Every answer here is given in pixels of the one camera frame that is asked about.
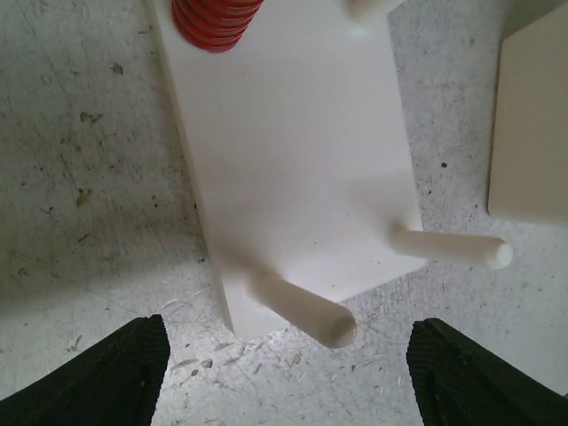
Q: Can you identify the white peg base plate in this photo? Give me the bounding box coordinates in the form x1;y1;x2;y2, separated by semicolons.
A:
150;1;512;348

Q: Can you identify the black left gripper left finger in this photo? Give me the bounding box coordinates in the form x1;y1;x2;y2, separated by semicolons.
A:
1;314;170;425

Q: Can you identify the cream parts tray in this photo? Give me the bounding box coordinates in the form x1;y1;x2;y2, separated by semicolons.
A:
487;1;567;225

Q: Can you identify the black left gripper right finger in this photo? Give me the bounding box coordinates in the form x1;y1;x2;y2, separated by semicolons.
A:
406;318;567;425

